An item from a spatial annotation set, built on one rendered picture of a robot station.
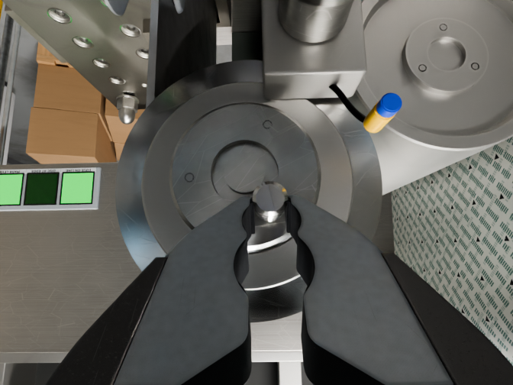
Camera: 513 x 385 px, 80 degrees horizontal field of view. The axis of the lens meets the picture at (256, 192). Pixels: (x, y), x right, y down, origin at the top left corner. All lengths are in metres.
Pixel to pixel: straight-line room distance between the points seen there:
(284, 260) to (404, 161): 0.11
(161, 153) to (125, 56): 0.32
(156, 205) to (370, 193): 0.12
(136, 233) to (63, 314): 0.43
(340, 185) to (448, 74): 0.09
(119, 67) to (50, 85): 1.89
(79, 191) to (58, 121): 1.72
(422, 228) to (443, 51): 0.20
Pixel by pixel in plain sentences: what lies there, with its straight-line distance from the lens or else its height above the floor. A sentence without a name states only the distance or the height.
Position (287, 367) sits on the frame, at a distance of 0.53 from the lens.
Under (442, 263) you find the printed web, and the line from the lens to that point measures 0.35.
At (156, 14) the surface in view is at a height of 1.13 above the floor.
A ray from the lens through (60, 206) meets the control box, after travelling 0.60.
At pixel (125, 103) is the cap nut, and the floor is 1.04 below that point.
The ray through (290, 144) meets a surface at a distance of 0.15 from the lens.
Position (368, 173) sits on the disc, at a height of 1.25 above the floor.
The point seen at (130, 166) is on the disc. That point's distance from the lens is 0.19.
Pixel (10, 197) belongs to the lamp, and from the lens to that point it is 0.65.
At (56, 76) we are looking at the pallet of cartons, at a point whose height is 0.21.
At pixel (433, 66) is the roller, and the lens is 0.22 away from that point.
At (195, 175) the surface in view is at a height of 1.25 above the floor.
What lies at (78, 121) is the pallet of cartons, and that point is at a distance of 2.27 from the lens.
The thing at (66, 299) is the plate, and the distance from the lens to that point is 0.59.
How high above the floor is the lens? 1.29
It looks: 10 degrees down
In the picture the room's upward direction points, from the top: 179 degrees clockwise
